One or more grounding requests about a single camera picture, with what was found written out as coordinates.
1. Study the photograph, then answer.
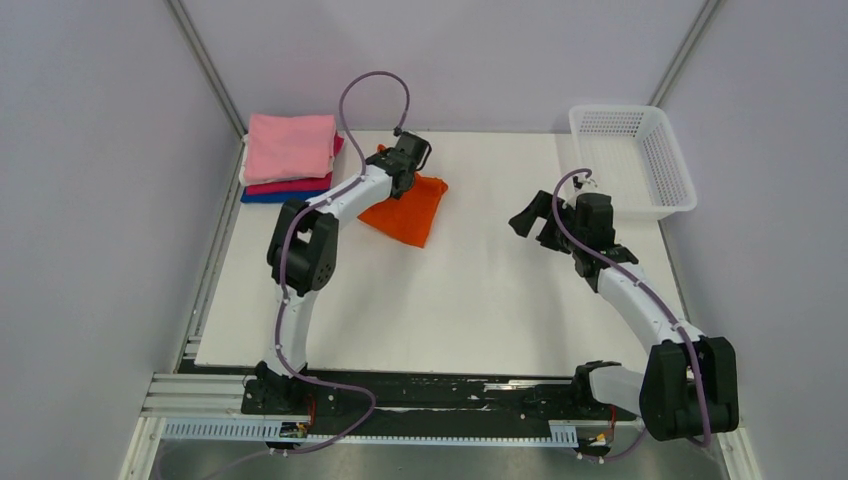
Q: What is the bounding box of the blue folded t-shirt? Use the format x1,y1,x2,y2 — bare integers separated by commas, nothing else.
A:
240,189,327,204

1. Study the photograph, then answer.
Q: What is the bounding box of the aluminium frame post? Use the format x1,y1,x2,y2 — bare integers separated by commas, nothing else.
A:
648,0,724,108
164,0,247,137

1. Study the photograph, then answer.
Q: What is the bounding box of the pink folded t-shirt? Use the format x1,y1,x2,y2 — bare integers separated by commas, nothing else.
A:
241,114,337,186

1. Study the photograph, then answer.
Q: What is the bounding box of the magenta folded t-shirt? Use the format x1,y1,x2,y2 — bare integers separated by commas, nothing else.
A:
239,133,345,198

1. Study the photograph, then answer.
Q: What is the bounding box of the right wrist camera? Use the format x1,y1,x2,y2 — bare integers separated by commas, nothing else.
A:
572,174,598,194

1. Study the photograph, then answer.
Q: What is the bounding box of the right aluminium frame post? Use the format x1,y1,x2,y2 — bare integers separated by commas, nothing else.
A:
648,0,724,108

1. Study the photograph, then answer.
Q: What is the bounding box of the white slotted cable duct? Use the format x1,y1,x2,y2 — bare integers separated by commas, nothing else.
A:
160,418,579,448

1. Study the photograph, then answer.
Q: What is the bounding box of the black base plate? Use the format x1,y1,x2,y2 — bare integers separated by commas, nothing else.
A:
255,370,634,437

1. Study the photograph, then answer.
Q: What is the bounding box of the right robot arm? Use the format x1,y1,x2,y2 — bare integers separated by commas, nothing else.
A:
509,191,739,441

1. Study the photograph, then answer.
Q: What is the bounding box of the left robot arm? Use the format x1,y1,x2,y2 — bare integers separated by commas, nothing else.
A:
242,130,432,415

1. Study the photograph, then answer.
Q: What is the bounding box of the white plastic basket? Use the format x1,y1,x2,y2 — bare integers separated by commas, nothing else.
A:
569,104,698,221

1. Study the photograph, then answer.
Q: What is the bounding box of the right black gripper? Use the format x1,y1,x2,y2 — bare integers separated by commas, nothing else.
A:
509,190,584,255

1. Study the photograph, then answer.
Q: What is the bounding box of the left aluminium frame post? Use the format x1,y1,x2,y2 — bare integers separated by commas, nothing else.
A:
164,0,247,137

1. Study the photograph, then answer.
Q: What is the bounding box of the orange t-shirt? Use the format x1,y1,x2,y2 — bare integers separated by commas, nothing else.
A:
358,172,449,248

